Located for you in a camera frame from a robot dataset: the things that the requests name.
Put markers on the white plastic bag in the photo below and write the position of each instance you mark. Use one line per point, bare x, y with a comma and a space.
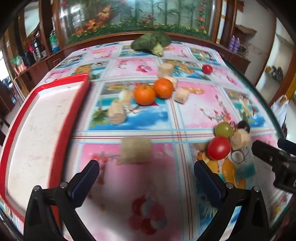
279, 107

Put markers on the red and white tray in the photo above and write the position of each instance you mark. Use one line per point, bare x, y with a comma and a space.
34, 139

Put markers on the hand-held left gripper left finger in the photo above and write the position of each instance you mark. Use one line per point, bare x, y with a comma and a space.
86, 179

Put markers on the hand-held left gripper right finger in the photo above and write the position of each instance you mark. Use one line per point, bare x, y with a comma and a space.
208, 183

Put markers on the fish tank with flower decor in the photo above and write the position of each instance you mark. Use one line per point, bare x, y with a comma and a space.
161, 11

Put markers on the purple bottle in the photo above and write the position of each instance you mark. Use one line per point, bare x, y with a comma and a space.
236, 44
231, 44

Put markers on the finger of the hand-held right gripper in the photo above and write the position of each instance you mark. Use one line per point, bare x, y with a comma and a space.
288, 146
266, 153

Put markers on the black and silver thermos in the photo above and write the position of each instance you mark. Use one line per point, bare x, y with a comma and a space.
38, 48

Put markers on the orange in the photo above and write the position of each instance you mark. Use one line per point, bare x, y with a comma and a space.
163, 88
144, 95

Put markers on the green grape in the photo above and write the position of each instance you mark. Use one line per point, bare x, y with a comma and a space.
223, 129

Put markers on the beige bread roll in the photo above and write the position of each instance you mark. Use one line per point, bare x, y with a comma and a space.
165, 70

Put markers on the green packet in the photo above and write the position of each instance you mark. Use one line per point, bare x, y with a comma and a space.
17, 60

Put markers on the white and yellow rolled tube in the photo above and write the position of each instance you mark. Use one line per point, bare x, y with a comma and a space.
221, 20

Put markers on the dark purple fruit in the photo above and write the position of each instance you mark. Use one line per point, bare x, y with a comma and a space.
244, 126

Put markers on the fruit print tablecloth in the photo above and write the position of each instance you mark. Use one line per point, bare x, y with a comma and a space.
196, 111

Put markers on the cherry tomato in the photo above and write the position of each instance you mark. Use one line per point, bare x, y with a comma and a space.
207, 69

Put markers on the broccoli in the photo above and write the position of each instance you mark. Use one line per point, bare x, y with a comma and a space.
148, 41

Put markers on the blue water bottle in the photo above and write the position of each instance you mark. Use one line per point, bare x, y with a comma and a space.
54, 42

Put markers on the cardboard box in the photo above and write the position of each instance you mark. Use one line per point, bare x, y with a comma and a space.
246, 29

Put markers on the pink box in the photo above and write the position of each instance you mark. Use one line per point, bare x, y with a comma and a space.
20, 68

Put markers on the wooden cabinet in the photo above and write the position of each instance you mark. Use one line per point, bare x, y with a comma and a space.
54, 60

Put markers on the large red tomato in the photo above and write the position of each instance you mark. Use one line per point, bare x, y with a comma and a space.
218, 148

